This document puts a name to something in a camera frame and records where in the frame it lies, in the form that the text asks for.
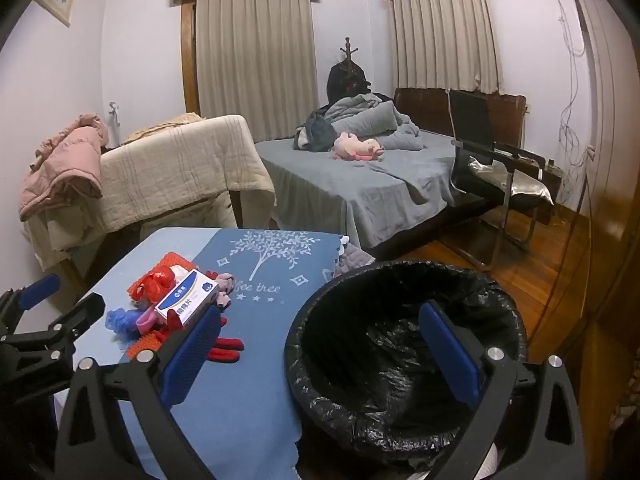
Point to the black coat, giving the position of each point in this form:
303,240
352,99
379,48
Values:
345,85

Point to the grey quilted mat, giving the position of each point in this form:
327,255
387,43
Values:
355,260

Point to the black chair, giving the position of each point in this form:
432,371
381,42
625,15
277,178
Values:
472,115

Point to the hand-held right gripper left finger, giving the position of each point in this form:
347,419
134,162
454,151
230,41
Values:
192,355

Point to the wooden window frame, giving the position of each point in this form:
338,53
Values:
188,60

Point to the bed with grey sheet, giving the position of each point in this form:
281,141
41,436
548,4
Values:
350,190

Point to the beige striped blanket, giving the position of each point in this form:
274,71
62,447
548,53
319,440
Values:
190,170

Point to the pale pink cloth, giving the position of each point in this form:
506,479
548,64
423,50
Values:
222,287

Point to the silver cushion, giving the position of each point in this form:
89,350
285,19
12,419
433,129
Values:
515,180

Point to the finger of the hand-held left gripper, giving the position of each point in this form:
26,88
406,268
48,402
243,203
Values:
40,287
82,315

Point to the wooden wardrobe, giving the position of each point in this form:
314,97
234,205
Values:
612,210

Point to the red glove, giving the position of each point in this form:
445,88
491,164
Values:
226,350

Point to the red plastic bag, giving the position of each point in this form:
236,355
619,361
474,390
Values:
152,284

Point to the white and blue box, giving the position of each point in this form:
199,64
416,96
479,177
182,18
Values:
185,300

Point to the white wall fixture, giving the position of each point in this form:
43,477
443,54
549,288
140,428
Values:
115,120

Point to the dark blue clothing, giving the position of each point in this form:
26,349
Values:
315,135

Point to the wooden coat rack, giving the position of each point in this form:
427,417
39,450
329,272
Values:
347,50

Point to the blue tree print tablecloth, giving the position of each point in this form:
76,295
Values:
270,310

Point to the wooden headboard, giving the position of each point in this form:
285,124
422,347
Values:
425,110

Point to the grey duvet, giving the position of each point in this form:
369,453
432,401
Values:
375,117

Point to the beige curtain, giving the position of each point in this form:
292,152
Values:
255,60
445,35

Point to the pink plush toy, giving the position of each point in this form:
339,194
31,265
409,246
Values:
355,147

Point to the trash bin with black bag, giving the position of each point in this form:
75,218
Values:
380,360

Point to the blue plastic bag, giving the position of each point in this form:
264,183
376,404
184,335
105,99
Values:
120,321

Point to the white cloth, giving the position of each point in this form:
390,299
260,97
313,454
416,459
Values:
55,235

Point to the pink padded jacket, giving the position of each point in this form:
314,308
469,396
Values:
65,170

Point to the tan blanket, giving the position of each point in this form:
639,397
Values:
160,127

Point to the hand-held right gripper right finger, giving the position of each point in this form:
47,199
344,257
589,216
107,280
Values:
450,355

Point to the wooden nightstand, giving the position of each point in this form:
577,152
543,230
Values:
547,180

